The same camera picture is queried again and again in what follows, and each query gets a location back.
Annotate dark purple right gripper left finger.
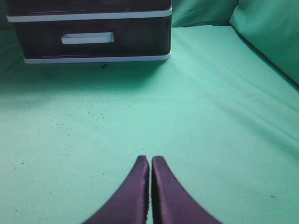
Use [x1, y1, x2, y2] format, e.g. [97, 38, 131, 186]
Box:
[84, 155, 150, 224]

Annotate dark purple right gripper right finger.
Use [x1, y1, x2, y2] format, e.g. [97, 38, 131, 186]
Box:
[151, 156, 220, 224]

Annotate bottom dark translucent drawer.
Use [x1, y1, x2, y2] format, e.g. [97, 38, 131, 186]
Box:
[14, 16, 171, 59]

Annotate dark translucent drawer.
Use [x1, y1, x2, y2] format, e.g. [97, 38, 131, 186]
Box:
[14, 16, 171, 59]
[4, 0, 172, 16]

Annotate middle dark translucent drawer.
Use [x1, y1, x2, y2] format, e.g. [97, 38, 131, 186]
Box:
[4, 0, 172, 16]

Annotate green cloth cover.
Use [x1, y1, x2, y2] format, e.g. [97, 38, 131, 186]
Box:
[0, 0, 299, 224]

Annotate white drawer cabinet frame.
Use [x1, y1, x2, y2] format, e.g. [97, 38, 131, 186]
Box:
[7, 7, 172, 64]

